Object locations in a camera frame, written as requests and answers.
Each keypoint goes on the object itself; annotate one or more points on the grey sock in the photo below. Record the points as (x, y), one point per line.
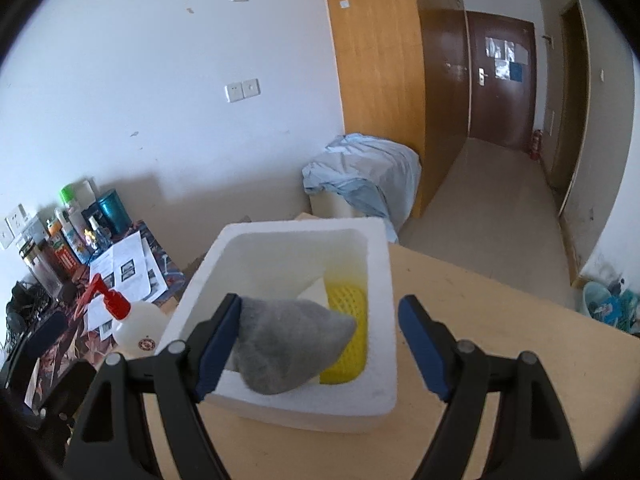
(290, 345)

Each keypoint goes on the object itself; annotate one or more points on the white foam box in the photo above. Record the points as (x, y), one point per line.
(380, 310)

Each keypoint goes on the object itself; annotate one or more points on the green capped spray can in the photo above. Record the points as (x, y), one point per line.
(75, 210)

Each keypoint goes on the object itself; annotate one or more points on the printed paper sheets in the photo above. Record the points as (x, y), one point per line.
(127, 265)

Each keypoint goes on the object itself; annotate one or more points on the red labelled can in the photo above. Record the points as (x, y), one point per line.
(65, 255)

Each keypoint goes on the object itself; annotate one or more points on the white bottle with red pump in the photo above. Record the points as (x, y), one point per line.
(137, 327)

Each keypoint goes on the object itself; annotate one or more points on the dark brown door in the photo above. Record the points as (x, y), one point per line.
(495, 110)

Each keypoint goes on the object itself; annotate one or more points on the white cloth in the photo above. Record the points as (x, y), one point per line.
(315, 292)

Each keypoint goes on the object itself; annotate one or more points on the brown side door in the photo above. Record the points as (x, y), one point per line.
(570, 110)

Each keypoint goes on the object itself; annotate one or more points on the light blue cloth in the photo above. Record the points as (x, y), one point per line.
(370, 170)

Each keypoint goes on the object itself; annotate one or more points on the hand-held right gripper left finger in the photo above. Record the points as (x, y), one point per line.
(220, 350)

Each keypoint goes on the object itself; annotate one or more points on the printed tablecloth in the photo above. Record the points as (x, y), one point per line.
(65, 355)

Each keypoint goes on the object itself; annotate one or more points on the yellow foam net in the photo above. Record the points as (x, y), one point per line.
(350, 360)

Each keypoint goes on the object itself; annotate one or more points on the taped paper notices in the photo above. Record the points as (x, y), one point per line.
(505, 57)

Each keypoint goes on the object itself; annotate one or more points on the teal tumbler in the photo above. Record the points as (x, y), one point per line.
(114, 212)

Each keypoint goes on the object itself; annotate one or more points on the teal basin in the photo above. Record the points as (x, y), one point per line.
(600, 300)

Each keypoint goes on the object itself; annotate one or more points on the white double wall socket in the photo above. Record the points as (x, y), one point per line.
(242, 90)

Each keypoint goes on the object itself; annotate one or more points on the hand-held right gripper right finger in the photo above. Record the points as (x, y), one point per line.
(422, 350)

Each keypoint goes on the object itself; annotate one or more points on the red fire extinguisher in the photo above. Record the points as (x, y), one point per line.
(535, 145)

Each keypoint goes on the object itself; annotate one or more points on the wooden wardrobe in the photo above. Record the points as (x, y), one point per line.
(380, 85)

